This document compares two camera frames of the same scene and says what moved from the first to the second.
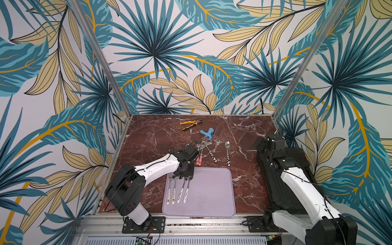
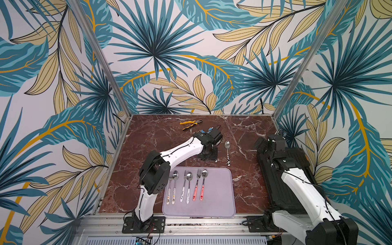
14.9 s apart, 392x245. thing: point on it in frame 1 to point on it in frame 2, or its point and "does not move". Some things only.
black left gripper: x=190 y=173 to x=213 y=157
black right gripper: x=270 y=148 does not move
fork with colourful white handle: x=170 y=176 does not move
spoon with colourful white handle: x=174 y=178 does not move
